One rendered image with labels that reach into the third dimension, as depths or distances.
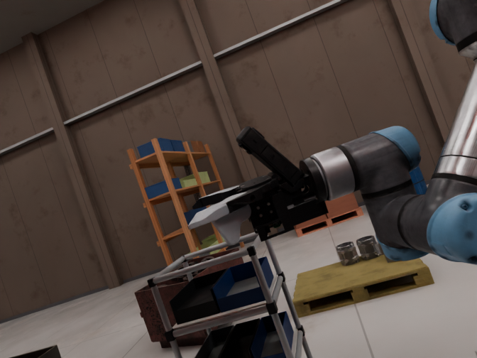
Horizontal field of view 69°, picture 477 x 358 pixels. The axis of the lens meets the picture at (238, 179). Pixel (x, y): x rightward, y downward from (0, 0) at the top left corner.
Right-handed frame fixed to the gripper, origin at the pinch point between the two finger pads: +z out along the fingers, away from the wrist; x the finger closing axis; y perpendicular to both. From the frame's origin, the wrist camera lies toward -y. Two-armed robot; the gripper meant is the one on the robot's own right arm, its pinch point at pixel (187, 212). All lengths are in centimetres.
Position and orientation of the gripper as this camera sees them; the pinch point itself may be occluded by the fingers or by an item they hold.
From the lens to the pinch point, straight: 52.6
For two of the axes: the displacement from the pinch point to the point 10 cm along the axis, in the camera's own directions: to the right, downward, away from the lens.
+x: -0.9, -0.9, 9.9
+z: -9.4, 3.4, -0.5
